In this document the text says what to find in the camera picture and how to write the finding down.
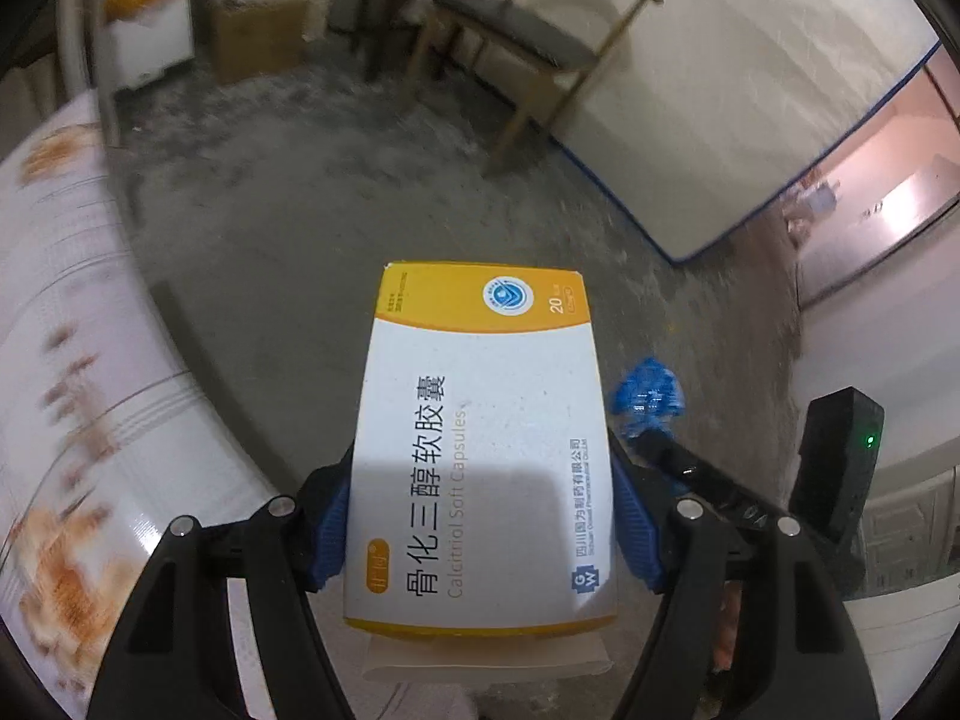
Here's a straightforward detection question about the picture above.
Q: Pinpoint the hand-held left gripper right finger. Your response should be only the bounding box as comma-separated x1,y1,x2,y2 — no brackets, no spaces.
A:
607,427,878,720

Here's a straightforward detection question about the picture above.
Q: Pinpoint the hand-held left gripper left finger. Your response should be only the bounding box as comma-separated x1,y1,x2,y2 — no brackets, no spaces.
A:
86,439,357,720

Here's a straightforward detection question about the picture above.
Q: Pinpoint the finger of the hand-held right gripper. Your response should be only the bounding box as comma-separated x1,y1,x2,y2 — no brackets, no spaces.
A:
637,429,792,522

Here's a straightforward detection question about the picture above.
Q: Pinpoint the yellow and white medicine box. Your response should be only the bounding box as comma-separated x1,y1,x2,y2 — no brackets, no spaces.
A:
343,262,620,706

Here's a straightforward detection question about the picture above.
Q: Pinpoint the blue crumpled plastic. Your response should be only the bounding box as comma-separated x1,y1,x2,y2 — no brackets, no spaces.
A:
613,358,687,437

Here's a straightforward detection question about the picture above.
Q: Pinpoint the floral tablecloth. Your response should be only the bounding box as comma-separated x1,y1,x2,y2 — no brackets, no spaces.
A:
0,90,301,713

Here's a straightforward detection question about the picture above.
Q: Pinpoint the white mattress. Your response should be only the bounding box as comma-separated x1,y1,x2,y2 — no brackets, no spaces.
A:
555,0,942,265

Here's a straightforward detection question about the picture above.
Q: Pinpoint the wooden chair with dark seat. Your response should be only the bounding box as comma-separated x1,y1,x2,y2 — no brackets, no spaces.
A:
409,0,665,173

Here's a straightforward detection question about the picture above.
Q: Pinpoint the cardboard box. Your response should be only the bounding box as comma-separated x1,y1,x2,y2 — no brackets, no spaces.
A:
206,0,312,85

